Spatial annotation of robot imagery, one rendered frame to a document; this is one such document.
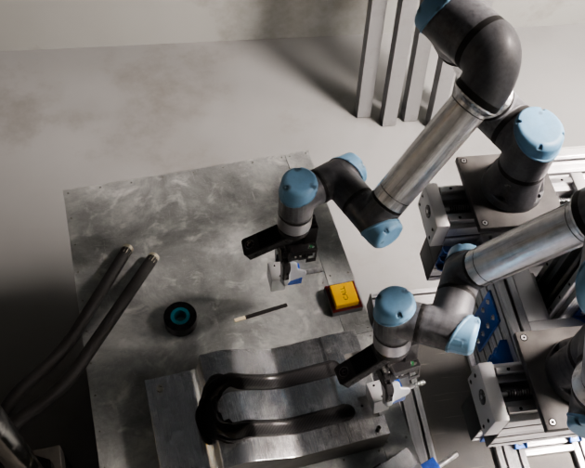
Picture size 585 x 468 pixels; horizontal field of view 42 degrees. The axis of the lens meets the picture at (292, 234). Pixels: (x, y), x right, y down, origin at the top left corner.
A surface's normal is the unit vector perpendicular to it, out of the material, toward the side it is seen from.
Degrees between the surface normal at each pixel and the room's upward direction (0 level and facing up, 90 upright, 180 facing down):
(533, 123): 7
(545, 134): 7
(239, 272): 0
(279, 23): 90
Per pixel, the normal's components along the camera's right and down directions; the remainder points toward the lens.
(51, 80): 0.07, -0.55
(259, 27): 0.15, 0.83
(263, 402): 0.51, -0.58
